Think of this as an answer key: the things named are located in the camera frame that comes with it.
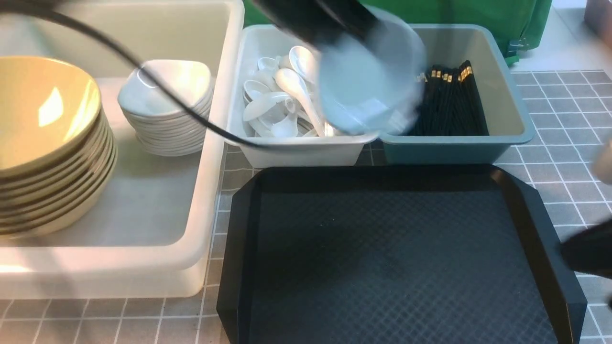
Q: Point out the white square sauce dish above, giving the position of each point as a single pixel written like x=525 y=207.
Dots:
x=372 y=86

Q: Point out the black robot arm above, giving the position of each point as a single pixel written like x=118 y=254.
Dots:
x=590 y=251
x=320 y=22

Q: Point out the pile of white spoons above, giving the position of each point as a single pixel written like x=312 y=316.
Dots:
x=271 y=111

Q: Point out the white spoon bin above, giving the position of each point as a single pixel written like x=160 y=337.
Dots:
x=267 y=41

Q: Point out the stack of white dishes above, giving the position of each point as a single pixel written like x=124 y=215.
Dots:
x=162 y=127

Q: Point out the black serving tray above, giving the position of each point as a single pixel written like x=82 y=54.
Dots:
x=433 y=254

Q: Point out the pile of black chopsticks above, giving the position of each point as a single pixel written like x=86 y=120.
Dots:
x=451 y=104

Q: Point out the large white plastic tub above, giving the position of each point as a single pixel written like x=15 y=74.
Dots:
x=149 y=233

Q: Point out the blue-grey chopstick bin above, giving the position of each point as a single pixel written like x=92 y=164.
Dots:
x=507 y=117

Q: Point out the stack of yellow-green bowls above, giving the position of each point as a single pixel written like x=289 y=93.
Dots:
x=58 y=151

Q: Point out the green cloth backdrop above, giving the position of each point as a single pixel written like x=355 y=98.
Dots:
x=516 y=25

